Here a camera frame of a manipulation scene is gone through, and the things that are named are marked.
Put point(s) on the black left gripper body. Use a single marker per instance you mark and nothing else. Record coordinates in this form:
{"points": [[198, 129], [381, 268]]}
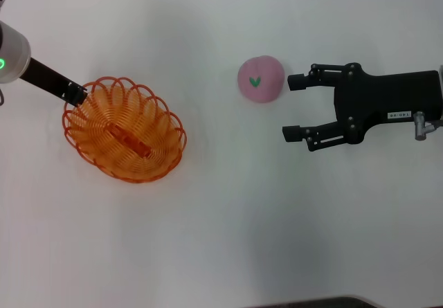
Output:
{"points": [[45, 77]]}

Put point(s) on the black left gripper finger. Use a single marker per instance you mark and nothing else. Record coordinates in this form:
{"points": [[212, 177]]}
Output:
{"points": [[79, 91], [72, 101]]}

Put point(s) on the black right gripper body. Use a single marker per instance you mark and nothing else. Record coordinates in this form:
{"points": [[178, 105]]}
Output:
{"points": [[387, 95]]}

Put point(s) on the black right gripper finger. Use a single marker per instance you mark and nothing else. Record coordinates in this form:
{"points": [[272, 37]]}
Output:
{"points": [[292, 134], [297, 81]]}

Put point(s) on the pink peach with green mark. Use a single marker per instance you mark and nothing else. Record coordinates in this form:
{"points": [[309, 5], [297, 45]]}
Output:
{"points": [[261, 79]]}

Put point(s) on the orange woven plastic basket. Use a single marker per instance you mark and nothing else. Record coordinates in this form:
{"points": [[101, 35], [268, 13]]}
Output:
{"points": [[128, 138]]}

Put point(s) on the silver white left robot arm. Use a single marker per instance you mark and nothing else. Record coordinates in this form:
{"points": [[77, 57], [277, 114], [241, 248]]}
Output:
{"points": [[14, 53]]}

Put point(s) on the dark robot chest edge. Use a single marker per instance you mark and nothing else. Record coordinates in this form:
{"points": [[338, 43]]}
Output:
{"points": [[311, 302]]}

